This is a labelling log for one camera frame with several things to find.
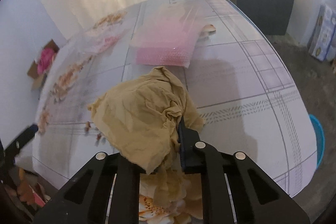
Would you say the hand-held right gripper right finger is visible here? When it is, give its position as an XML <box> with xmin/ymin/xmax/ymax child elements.
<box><xmin>176</xmin><ymin>118</ymin><xmax>310</xmax><ymax>224</ymax></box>

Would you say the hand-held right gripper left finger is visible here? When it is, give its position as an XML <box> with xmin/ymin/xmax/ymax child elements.
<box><xmin>34</xmin><ymin>152</ymin><xmax>143</xmax><ymax>224</ymax></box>

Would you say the grey cabinet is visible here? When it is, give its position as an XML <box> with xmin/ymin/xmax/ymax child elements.
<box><xmin>223</xmin><ymin>0</ymin><xmax>294</xmax><ymax>36</ymax></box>

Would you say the pink bubble wrap bag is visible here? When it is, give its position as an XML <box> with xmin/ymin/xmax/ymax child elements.
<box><xmin>130</xmin><ymin>7</ymin><xmax>208</xmax><ymax>69</ymax></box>

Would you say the table with floral tablecloth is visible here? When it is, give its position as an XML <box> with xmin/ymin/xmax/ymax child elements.
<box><xmin>31</xmin><ymin>0</ymin><xmax>319</xmax><ymax>224</ymax></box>

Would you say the cardboard box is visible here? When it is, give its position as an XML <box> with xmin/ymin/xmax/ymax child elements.
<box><xmin>27</xmin><ymin>39</ymin><xmax>60</xmax><ymax>90</ymax></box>

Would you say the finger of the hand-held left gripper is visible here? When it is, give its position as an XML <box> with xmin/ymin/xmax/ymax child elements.
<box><xmin>3</xmin><ymin>123</ymin><xmax>39</xmax><ymax>164</ymax></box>

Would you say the tissue roll pack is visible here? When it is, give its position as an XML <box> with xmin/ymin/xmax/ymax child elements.
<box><xmin>308</xmin><ymin>5</ymin><xmax>336</xmax><ymax>62</ymax></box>

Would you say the tan cloth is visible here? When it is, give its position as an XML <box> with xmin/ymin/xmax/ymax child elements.
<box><xmin>87</xmin><ymin>66</ymin><xmax>206</xmax><ymax>207</ymax></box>

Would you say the blue plastic mesh basket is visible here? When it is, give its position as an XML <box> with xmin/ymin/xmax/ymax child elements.
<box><xmin>308</xmin><ymin>114</ymin><xmax>325</xmax><ymax>170</ymax></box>

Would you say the pink cloth item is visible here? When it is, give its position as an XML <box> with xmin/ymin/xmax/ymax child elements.
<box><xmin>37</xmin><ymin>48</ymin><xmax>58</xmax><ymax>75</ymax></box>

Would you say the clear printed plastic bag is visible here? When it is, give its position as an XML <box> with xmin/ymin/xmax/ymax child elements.
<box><xmin>56</xmin><ymin>10</ymin><xmax>128</xmax><ymax>56</ymax></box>

